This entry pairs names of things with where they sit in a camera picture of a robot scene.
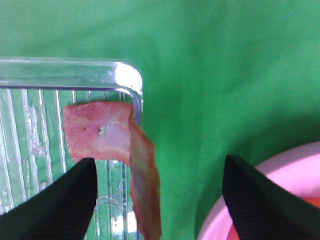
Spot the left clear plastic tray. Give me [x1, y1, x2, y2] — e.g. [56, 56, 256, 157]
[0, 58, 143, 240]

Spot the green tablecloth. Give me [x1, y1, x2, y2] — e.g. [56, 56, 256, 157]
[0, 0, 320, 240]

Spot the pink round plate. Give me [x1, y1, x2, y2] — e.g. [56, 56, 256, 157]
[197, 141, 320, 240]

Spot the toy ham slice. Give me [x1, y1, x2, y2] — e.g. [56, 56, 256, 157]
[63, 101, 162, 240]

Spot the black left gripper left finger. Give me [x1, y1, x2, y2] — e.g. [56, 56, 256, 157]
[0, 158, 97, 240]

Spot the toy bread slice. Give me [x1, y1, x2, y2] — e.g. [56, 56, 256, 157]
[226, 197, 320, 240]

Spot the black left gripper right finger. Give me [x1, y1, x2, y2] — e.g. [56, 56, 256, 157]
[222, 154, 320, 240]

